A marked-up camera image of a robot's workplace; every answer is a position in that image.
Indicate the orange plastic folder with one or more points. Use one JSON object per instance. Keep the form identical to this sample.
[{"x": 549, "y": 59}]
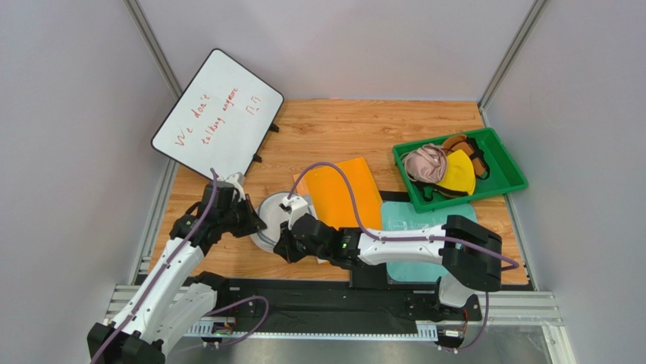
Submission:
[{"x": 329, "y": 190}]

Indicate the pink bra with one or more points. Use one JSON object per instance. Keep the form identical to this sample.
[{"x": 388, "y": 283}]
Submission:
[{"x": 427, "y": 164}]

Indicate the green plastic tray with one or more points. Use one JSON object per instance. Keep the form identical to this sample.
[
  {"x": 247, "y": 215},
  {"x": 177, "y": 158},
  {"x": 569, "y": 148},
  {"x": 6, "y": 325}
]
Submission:
[{"x": 506, "y": 176}]

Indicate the white mesh laundry bag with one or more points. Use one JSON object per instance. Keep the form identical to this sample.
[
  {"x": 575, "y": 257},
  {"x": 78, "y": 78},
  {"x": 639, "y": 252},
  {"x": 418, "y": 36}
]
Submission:
[{"x": 273, "y": 215}]

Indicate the black mat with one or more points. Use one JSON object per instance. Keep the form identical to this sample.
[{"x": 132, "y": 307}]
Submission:
[{"x": 376, "y": 277}]

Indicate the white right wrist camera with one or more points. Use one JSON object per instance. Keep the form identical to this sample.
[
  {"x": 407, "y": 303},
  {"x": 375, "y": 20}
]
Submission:
[{"x": 296, "y": 207}]

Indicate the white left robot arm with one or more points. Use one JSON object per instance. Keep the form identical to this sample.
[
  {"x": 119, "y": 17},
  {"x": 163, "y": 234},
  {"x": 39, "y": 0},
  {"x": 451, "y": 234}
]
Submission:
[{"x": 150, "y": 324}]

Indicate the teal cutting board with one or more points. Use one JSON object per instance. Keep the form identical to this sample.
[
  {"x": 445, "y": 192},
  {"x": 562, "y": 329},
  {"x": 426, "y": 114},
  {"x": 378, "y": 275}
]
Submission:
[{"x": 401, "y": 216}]

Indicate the yellow bra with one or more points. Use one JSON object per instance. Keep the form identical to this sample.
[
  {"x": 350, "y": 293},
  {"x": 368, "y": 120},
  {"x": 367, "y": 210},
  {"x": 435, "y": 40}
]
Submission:
[{"x": 459, "y": 179}]

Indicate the white whiteboard with red writing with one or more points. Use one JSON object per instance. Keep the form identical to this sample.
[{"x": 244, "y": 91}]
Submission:
[{"x": 221, "y": 119}]

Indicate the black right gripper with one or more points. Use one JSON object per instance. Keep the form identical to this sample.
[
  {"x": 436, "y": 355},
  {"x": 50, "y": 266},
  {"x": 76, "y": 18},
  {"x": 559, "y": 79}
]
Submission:
[{"x": 289, "y": 243}]

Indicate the brown bra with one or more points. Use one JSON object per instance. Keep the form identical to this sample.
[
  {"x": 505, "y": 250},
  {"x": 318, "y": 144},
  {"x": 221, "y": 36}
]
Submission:
[{"x": 470, "y": 147}]

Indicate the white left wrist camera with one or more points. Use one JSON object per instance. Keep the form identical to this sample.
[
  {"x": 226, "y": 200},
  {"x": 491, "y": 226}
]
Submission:
[{"x": 237, "y": 180}]

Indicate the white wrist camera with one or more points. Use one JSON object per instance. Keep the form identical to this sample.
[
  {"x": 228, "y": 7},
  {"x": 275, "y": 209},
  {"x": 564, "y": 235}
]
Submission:
[
  {"x": 296, "y": 207},
  {"x": 237, "y": 180}
]

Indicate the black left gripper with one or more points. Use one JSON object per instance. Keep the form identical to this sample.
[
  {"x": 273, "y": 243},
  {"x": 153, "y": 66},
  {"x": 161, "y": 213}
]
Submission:
[{"x": 253, "y": 222}]

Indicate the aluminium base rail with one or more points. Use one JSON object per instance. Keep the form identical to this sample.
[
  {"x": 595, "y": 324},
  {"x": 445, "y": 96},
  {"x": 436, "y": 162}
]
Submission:
[{"x": 326, "y": 309}]

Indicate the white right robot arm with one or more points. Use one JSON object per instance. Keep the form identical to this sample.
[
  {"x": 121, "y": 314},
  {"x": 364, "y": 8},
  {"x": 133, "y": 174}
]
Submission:
[{"x": 471, "y": 254}]

